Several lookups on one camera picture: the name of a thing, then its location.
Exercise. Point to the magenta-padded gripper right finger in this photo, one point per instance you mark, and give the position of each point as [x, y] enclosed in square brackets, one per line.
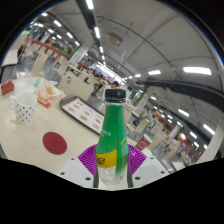
[136, 160]

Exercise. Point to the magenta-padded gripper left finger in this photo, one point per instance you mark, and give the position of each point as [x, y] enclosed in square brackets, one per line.
[87, 160]

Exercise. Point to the green drink bottle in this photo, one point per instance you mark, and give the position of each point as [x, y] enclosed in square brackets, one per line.
[112, 133]

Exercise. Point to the red paper cup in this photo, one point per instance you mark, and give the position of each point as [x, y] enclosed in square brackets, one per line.
[143, 143]

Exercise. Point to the flat round red coaster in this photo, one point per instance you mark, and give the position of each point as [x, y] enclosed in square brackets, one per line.
[54, 143]

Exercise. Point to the beige chairs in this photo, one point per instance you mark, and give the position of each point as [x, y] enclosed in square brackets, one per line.
[76, 85]

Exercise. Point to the crumpled food wrapper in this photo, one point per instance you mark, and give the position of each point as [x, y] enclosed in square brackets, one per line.
[50, 91]

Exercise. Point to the white polka dot mug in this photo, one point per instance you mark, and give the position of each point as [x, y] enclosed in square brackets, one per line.
[25, 106]

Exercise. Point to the white paper receipt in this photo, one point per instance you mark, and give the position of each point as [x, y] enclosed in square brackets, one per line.
[26, 86]

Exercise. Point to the small red packet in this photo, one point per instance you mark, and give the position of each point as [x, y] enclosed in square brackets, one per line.
[7, 87]

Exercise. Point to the ceiling lights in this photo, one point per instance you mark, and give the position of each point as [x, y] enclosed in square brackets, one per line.
[196, 70]

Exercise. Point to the ceiling air conditioner unit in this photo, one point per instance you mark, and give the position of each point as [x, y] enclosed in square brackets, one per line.
[114, 39]

